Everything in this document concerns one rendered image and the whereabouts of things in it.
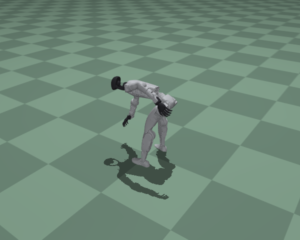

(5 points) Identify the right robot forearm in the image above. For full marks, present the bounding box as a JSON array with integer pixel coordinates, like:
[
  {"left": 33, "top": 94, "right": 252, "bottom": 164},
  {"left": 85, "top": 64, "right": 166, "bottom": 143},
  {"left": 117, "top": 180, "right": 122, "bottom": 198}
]
[{"left": 128, "top": 103, "right": 137, "bottom": 119}]

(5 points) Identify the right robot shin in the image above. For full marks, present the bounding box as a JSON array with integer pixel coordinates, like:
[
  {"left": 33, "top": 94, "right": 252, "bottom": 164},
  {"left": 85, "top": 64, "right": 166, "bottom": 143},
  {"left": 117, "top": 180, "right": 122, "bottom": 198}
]
[{"left": 158, "top": 117, "right": 168, "bottom": 146}]

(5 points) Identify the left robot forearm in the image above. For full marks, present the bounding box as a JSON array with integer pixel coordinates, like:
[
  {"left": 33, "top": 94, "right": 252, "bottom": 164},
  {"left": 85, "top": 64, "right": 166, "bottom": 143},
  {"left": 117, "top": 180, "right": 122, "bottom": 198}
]
[{"left": 137, "top": 84, "right": 158, "bottom": 104}]

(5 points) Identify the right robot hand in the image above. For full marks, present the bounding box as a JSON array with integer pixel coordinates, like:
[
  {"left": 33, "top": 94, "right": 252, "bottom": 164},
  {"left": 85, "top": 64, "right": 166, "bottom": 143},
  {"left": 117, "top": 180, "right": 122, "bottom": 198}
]
[{"left": 122, "top": 115, "right": 131, "bottom": 127}]

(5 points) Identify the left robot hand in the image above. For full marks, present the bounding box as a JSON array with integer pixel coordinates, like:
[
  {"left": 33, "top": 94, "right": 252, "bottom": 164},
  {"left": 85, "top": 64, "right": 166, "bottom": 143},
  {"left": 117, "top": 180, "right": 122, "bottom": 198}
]
[{"left": 154, "top": 97, "right": 172, "bottom": 117}]

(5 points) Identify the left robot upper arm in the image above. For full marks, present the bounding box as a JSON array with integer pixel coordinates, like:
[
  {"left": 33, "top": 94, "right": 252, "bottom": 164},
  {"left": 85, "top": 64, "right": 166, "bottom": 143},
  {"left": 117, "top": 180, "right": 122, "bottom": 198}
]
[{"left": 124, "top": 81, "right": 147, "bottom": 93}]

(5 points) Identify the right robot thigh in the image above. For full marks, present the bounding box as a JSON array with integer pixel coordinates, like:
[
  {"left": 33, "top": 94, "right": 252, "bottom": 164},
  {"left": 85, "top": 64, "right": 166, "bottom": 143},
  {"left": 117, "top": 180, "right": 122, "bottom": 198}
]
[{"left": 158, "top": 97, "right": 178, "bottom": 127}]

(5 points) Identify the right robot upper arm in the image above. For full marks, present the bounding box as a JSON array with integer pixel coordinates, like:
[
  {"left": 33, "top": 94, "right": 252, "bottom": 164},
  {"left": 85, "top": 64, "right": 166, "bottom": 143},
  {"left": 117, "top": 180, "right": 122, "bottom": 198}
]
[{"left": 131, "top": 96, "right": 139, "bottom": 106}]

